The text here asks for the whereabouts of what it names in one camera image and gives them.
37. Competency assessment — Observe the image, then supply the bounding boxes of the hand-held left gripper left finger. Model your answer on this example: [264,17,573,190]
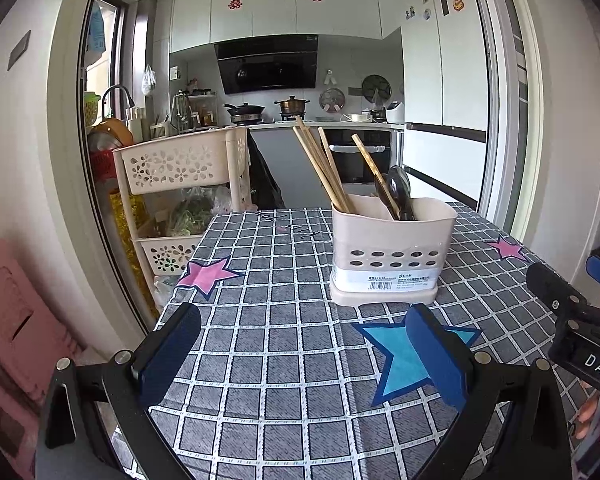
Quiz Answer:
[35,301,202,453]

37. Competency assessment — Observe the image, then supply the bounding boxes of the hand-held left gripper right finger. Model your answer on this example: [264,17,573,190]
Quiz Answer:
[405,303,573,480]

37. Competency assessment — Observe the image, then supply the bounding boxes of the beige plastic utensil holder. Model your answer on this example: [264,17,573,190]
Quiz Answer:
[329,194,456,306]

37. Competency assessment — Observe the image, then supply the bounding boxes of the black spoon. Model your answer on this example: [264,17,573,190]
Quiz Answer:
[374,174,396,221]
[387,165,417,222]

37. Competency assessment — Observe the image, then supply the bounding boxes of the person's right hand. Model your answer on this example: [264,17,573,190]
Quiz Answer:
[570,392,600,442]

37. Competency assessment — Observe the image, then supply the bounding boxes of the grey checkered star tablecloth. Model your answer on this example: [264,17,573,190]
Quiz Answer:
[145,201,600,480]

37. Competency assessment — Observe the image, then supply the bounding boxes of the gold tinsel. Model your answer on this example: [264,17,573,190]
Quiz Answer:
[109,190,146,266]

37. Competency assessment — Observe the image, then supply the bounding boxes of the bag of green vegetables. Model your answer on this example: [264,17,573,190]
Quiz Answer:
[167,187,231,237]

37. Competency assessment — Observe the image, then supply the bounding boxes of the pink plastic stool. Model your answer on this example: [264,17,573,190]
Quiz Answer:
[0,238,83,396]
[0,365,41,480]

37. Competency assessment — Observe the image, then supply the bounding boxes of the beige plastic storage cart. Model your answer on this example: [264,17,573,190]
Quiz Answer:
[112,127,253,281]

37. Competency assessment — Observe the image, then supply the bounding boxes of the black built-in oven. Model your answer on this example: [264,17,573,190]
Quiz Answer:
[325,128,393,183]

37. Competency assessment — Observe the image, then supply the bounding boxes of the black garbage bag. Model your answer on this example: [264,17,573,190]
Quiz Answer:
[247,130,285,209]

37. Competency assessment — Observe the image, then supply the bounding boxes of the red plastic basket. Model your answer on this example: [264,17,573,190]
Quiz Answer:
[89,150,118,181]

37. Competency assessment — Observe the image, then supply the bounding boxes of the orange round board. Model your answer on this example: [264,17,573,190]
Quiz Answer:
[89,117,133,147]

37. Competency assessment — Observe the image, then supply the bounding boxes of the glass pitcher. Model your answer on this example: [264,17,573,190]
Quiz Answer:
[172,91,193,133]

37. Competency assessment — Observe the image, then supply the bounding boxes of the white refrigerator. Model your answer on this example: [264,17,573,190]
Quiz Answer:
[400,0,488,206]

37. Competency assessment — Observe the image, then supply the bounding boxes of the black wok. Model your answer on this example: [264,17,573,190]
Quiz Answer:
[224,102,267,117]

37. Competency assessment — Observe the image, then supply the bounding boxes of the green plastic basket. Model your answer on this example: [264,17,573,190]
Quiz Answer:
[84,91,102,126]

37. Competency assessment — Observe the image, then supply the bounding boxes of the round dark pan lid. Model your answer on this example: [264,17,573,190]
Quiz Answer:
[361,74,392,102]

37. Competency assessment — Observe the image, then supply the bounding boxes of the kitchen faucet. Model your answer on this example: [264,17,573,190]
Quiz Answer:
[101,85,133,121]

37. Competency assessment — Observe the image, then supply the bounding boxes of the copper cooking pot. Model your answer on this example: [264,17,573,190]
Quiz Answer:
[274,96,311,115]

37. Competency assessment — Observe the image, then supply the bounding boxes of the round grey pan lid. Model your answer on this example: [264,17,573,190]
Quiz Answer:
[319,87,345,112]

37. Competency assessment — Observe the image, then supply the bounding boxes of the black range hood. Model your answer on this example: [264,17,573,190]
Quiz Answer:
[214,35,320,95]

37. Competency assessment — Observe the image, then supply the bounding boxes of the blue hanging cloth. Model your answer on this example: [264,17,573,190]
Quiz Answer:
[87,2,106,56]

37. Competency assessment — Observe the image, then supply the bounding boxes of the grey wall switch panel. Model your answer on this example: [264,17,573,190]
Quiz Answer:
[8,31,32,68]

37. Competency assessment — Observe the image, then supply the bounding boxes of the white wall cabinets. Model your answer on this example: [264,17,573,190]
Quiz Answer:
[170,0,403,53]

